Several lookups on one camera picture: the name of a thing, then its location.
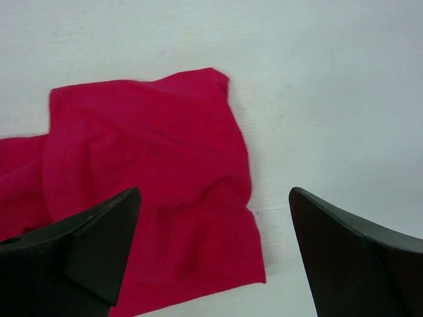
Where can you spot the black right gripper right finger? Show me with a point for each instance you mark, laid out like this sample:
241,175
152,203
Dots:
355,267

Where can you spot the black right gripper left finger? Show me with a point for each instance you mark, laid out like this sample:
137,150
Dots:
73,267

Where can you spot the crimson red t-shirt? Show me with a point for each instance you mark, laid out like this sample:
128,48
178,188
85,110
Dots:
177,140

